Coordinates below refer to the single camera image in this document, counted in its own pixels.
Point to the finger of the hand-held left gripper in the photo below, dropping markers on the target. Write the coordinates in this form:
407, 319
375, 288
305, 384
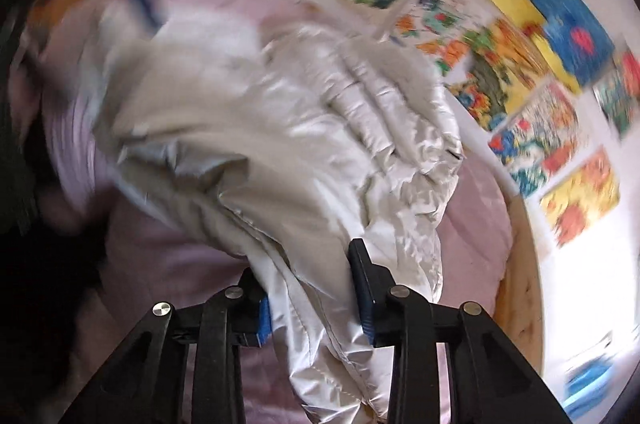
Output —
142, 4

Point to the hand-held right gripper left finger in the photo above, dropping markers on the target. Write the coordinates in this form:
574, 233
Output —
262, 324

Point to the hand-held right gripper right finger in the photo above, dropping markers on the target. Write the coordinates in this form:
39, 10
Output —
366, 314

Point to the white puffer jacket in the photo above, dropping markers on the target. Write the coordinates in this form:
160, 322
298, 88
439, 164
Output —
250, 129

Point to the pink bed sheet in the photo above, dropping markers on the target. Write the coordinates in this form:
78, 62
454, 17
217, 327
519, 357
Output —
165, 254

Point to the blue cloth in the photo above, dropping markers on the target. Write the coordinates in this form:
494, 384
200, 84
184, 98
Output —
592, 384

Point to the wooden bed frame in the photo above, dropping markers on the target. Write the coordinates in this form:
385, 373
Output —
522, 294

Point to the group of colourful wall drawings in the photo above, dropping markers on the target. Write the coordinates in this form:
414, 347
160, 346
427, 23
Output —
550, 19

